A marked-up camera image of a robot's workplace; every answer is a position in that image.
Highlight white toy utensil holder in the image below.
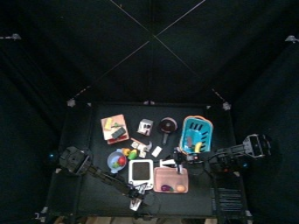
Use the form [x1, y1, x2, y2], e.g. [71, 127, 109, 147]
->
[135, 118, 154, 137]

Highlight pink plastic tray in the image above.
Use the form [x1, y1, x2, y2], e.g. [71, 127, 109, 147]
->
[152, 166, 190, 194]

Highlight white toy kitchen scale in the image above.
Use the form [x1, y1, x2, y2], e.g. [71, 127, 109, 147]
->
[126, 158, 154, 191]

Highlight teal plastic basket orange rim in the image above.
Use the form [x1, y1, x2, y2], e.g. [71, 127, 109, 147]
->
[178, 115, 214, 155]

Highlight black toy frying pan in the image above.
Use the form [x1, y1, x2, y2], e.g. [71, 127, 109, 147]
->
[156, 116, 178, 146]

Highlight wooden toy block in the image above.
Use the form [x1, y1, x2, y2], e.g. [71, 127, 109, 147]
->
[129, 137, 145, 150]

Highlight white text label sticker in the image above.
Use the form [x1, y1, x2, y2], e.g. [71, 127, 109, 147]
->
[216, 187, 245, 216]

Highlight black ribbed toy block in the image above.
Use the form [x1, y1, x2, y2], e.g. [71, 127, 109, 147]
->
[110, 127, 127, 140]

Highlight small white card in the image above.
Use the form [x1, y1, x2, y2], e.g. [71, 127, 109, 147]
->
[150, 145, 164, 158]

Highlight white toy box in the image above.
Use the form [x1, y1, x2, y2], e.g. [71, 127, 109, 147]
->
[158, 158, 177, 169]

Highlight wooden drawer with red front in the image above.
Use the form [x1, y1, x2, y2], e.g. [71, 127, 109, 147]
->
[99, 114, 130, 145]

